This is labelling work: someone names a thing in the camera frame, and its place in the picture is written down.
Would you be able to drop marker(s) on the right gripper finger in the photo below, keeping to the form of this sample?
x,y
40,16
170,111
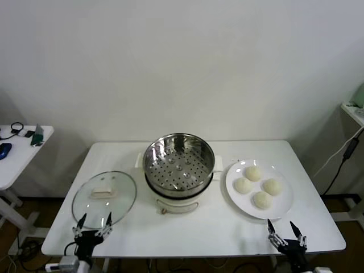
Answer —
x,y
301,239
274,237

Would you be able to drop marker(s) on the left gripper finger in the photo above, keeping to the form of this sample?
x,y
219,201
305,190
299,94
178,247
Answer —
x,y
76,231
105,227

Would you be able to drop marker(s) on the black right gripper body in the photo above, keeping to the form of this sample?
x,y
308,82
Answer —
x,y
294,250

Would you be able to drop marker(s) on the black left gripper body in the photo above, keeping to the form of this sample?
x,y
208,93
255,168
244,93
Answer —
x,y
85,241

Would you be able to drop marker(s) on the white steamed baozi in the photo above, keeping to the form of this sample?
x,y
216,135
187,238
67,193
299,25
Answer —
x,y
243,186
253,173
262,200
272,186

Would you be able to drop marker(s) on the stainless steel steamer basket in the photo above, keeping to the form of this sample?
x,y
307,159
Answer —
x,y
159,153

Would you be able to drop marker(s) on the white round plate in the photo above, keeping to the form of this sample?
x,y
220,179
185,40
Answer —
x,y
241,207

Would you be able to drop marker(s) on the white electric cooker base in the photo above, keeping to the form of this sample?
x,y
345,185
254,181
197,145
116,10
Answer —
x,y
176,206

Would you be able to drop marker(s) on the white side table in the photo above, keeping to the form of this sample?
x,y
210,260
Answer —
x,y
25,153

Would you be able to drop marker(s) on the green hand tool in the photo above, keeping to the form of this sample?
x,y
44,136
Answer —
x,y
37,138

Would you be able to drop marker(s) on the blue computer mouse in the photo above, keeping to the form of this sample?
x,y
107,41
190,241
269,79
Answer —
x,y
5,150

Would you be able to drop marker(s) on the small black device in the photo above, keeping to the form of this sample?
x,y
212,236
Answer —
x,y
29,133

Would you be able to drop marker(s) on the small white adapter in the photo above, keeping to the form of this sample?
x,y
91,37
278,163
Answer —
x,y
21,133

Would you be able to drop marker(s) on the mint green appliance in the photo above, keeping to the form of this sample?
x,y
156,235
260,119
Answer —
x,y
359,96

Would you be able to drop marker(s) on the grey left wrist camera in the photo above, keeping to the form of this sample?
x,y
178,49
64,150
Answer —
x,y
68,263

